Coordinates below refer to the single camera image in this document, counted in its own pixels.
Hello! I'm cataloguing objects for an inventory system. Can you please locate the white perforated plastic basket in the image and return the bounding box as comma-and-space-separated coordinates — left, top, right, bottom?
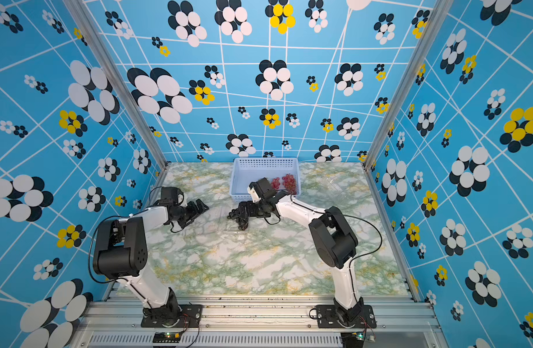
230, 157, 301, 202

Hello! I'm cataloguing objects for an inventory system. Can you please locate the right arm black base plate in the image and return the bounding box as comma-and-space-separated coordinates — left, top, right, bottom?
314, 304, 377, 329

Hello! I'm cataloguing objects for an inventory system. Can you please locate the aluminium corner post left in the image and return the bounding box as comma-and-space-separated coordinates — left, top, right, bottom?
64, 1, 167, 171

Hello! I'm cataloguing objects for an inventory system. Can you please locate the left green circuit board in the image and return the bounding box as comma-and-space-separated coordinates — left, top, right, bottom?
153, 332, 183, 345

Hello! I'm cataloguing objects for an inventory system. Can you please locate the red grape bunch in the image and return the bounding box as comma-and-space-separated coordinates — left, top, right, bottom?
271, 177, 281, 190
282, 174, 298, 194

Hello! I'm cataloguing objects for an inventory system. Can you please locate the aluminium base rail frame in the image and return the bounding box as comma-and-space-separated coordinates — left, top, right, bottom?
71, 295, 449, 347

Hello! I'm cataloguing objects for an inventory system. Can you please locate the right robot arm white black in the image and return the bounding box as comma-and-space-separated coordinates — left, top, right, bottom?
227, 193, 363, 327

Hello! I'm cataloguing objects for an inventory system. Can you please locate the right green circuit board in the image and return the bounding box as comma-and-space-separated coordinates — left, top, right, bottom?
341, 332, 365, 348

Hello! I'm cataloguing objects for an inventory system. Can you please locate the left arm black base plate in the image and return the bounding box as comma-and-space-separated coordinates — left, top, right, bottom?
140, 304, 203, 329

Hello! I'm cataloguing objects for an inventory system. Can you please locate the aluminium corner post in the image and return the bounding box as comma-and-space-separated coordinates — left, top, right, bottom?
64, 1, 167, 171
365, 0, 453, 172

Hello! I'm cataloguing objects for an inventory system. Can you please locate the aluminium corner post right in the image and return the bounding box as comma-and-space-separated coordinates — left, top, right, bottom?
365, 0, 453, 172

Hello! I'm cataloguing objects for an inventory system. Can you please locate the green circuit board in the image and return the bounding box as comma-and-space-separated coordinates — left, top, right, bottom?
341, 332, 365, 348
153, 332, 183, 345

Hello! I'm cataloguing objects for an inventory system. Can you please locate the clear plastic clamshell container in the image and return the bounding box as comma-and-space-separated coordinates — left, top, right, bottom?
219, 203, 263, 233

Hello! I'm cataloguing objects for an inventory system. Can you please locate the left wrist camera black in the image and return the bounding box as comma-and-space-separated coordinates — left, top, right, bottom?
155, 186, 185, 206

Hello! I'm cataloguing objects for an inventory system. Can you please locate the black grape bunch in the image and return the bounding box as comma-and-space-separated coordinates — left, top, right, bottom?
234, 211, 250, 231

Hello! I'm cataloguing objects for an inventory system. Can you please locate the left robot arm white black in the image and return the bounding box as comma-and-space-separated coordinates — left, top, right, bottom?
92, 200, 209, 328

